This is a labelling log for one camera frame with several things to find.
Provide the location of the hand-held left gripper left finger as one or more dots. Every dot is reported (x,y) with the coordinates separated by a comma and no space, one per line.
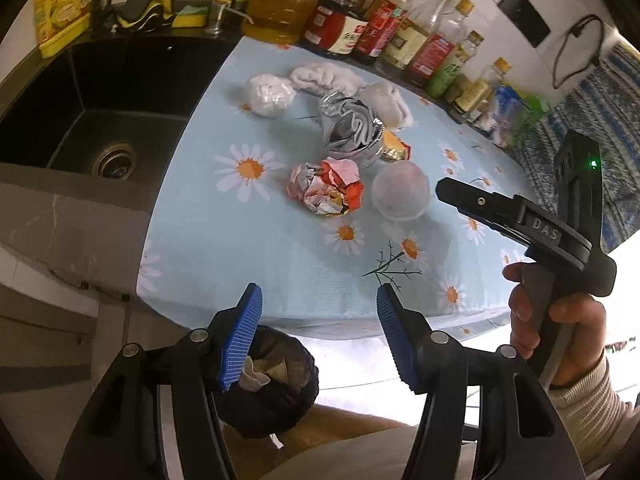
(240,340)

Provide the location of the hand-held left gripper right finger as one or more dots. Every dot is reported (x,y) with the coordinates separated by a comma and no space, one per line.
(397,340)

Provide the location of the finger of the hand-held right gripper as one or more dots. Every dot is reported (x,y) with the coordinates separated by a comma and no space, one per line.
(492,226)
(475,201)

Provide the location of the black bag trash bin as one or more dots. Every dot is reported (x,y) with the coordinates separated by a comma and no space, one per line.
(280,400)

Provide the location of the clear plastic cup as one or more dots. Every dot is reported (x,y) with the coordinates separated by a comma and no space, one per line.
(400,190)

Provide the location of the white plastic wrap ball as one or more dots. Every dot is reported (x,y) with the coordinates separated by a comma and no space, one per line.
(269,96)

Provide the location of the person's right forearm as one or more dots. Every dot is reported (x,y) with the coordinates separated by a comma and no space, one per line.
(595,420)

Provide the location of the person's right hand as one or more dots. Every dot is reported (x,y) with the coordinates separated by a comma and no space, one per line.
(575,320)

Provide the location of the white crumpled paper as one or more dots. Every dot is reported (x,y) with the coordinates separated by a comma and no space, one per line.
(255,372)

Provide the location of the light blue daisy tablecloth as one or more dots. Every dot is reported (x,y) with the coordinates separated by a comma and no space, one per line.
(280,255)

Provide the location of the blue green plastic bags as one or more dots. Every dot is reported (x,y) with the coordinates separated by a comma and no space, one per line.
(515,115)

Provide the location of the yellow snack wrapper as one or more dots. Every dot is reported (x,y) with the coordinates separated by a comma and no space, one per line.
(395,147)

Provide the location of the small orange cap bottle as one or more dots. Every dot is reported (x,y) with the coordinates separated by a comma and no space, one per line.
(475,94)

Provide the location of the blue striped cloth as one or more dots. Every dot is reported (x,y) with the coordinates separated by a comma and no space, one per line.
(595,115)

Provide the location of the bottle with green label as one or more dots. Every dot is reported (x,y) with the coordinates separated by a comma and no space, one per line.
(445,77)

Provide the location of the white crumpled cloth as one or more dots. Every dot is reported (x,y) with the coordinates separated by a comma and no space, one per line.
(392,102)

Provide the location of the silver foil bag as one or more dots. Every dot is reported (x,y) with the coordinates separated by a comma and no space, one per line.
(350,130)

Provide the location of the orange cap bottle red label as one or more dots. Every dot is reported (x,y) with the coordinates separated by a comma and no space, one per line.
(435,55)

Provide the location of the crumpled red white wrapper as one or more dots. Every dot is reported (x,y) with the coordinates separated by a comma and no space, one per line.
(322,187)

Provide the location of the white terry sock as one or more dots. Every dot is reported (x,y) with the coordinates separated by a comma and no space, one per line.
(325,77)

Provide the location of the dark bottle red label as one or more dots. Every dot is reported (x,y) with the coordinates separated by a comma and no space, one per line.
(380,27)

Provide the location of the metal sink drain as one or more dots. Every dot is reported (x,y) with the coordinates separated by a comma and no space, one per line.
(113,160)

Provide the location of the dark sauce jug red label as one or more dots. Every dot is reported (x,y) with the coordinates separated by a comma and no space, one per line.
(332,27)

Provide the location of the large cooking oil jug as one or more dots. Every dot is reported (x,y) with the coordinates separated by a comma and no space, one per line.
(280,15)

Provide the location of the black kitchen sink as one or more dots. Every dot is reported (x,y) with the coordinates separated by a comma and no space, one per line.
(75,105)

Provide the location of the metal soap pump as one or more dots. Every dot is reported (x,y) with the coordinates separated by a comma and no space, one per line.
(220,17)

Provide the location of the yellow green sponge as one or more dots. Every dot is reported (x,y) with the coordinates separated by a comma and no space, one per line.
(190,17)

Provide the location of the black yellow cloth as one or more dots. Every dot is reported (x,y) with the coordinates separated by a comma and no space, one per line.
(142,10)

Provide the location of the yellow detergent bottle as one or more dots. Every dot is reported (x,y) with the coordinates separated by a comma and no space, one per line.
(60,10)

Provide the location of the black wall outlet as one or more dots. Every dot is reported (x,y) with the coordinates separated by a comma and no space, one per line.
(525,16)

